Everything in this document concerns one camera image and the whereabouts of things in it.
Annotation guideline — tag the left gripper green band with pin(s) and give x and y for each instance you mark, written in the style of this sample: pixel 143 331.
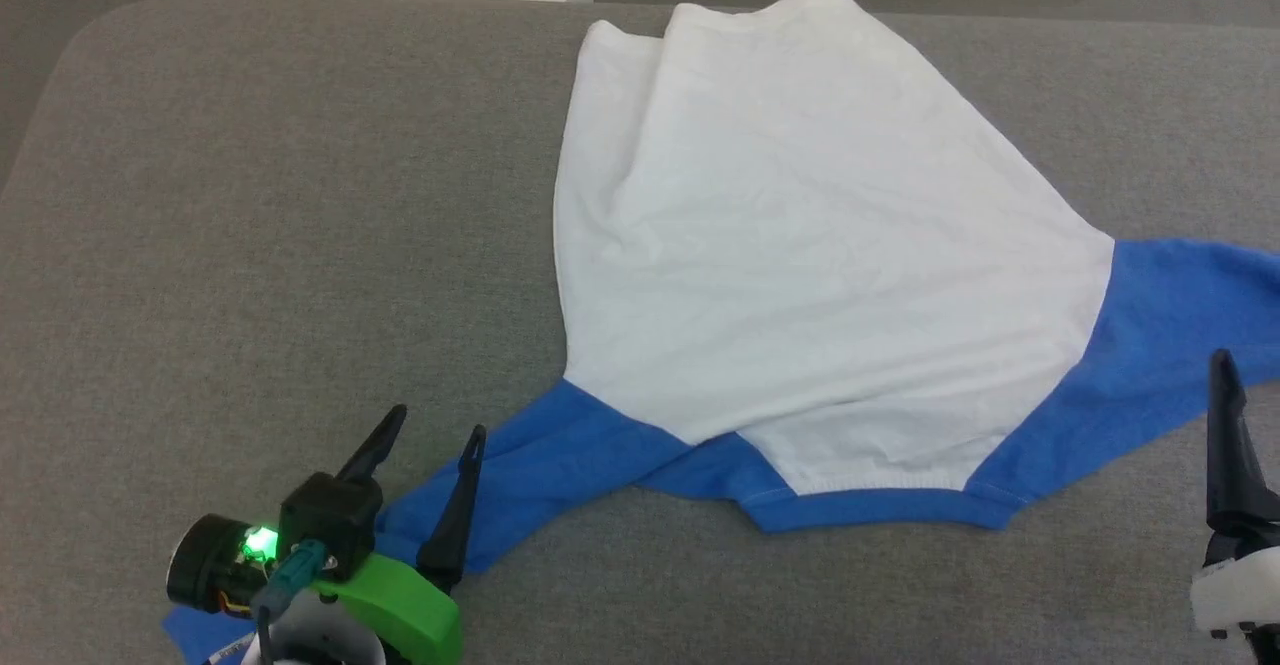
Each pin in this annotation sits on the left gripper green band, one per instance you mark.
pixel 385 595

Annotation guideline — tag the white and blue shirt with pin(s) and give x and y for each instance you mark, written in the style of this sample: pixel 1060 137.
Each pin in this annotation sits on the white and blue shirt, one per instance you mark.
pixel 800 245

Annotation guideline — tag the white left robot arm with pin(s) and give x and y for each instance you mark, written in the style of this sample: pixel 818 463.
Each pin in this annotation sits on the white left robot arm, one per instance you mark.
pixel 320 645

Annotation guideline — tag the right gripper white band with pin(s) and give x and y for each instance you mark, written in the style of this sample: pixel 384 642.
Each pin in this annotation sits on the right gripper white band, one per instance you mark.
pixel 1240 585

